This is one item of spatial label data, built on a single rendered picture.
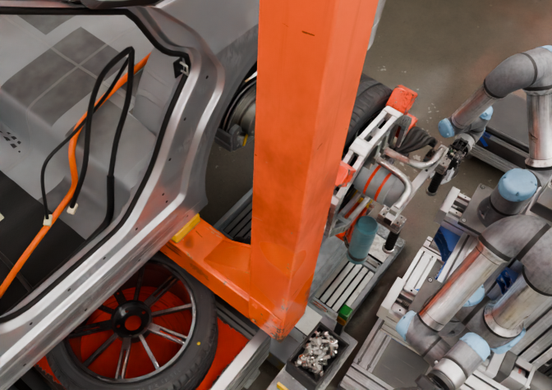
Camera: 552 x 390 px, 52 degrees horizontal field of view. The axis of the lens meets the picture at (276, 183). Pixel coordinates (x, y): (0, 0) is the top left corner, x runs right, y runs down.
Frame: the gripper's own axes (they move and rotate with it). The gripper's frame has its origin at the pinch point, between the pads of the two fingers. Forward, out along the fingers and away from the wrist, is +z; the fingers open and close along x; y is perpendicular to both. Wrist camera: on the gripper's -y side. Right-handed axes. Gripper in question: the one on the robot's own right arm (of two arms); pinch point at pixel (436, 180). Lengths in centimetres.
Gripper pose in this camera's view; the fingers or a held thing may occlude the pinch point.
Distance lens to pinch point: 233.8
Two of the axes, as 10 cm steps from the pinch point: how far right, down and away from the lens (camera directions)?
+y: 0.5, -5.8, -8.1
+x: 7.9, 5.2, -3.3
